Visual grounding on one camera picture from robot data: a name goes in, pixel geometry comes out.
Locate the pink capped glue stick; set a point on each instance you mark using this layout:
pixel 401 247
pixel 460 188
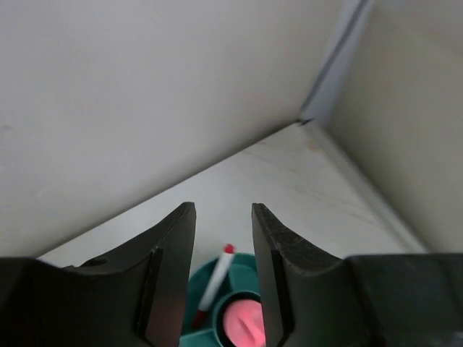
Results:
pixel 243 323

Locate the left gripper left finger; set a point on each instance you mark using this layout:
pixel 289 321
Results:
pixel 133 295

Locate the white pen red cap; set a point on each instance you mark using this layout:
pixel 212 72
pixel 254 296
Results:
pixel 220 271

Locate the teal round compartment organizer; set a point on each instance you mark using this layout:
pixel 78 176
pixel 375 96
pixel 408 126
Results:
pixel 241 282

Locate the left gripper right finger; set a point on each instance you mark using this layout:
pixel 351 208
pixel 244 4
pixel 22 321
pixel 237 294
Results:
pixel 313 298

